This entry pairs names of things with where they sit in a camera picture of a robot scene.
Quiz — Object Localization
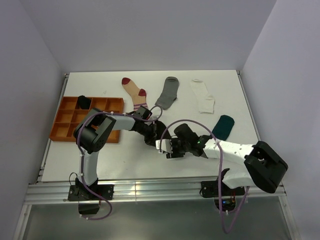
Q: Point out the black sock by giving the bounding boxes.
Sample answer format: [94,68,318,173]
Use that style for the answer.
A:
[76,95,92,110]
[154,120,172,143]

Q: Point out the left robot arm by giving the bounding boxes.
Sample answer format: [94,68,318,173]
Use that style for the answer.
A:
[73,106,166,200]

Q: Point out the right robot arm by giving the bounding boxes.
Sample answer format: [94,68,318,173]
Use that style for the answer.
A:
[156,123,288,195]

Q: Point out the beige red striped sock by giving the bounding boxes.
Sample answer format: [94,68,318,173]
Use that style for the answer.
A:
[121,77,148,111]

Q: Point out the teal christmas sock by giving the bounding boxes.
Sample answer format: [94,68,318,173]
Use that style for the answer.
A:
[212,115,235,141]

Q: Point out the grey sock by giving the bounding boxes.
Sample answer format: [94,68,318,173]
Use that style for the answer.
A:
[155,76,180,110]

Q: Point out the white sock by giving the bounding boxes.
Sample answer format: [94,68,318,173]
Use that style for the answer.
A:
[190,79,215,114]

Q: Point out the orange compartment tray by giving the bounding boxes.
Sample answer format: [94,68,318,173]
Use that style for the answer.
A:
[48,96,124,144]

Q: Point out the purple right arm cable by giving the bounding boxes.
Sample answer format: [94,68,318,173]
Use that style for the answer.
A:
[159,119,251,235]

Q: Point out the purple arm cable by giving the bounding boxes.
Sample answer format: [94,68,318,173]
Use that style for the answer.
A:
[159,119,251,235]
[74,104,164,221]

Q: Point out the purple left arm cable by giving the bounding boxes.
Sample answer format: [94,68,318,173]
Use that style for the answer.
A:
[74,104,164,221]

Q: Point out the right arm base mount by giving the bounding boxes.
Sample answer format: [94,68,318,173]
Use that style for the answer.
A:
[199,180,245,212]

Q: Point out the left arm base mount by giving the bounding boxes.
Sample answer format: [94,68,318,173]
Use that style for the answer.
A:
[67,184,114,216]

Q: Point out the aluminium table frame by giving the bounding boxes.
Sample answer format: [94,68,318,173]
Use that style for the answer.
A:
[14,72,302,240]

